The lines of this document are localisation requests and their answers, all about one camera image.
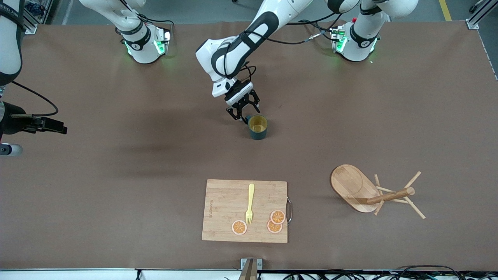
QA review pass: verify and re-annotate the teal mug yellow inside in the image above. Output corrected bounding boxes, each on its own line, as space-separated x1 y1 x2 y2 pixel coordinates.
244 114 268 141

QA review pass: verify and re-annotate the wooden mug tree rack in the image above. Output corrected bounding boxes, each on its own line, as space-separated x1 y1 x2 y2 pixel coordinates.
330 164 426 219

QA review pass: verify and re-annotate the yellow plastic fork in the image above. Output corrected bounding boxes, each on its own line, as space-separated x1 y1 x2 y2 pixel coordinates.
245 183 256 225

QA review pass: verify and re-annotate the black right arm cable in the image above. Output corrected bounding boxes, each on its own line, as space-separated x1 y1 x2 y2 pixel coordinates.
11 81 59 117

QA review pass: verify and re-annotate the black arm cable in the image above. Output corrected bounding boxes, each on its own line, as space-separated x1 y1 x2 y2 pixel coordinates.
224 12 351 84
11 81 59 117

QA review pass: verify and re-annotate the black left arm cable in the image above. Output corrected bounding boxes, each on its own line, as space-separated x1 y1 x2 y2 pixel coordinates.
224 12 351 84

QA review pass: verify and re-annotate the aluminium frame profile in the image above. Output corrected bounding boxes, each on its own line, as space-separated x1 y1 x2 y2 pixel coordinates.
21 0 53 35
466 0 498 30

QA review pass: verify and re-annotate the black base cable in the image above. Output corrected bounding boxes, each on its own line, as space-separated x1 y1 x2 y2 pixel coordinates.
134 16 174 32
300 19 335 41

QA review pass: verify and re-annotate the bamboo cutting board metal handle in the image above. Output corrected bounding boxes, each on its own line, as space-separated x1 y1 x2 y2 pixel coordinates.
202 179 293 244

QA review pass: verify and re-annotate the white table edge rail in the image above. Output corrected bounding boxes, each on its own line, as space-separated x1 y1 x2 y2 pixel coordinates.
0 268 498 280

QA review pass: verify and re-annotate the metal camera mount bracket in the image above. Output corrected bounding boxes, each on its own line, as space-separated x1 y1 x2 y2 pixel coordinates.
240 258 263 280

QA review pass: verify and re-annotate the black cable bundle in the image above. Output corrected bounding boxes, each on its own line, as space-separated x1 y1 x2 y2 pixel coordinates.
284 266 498 280

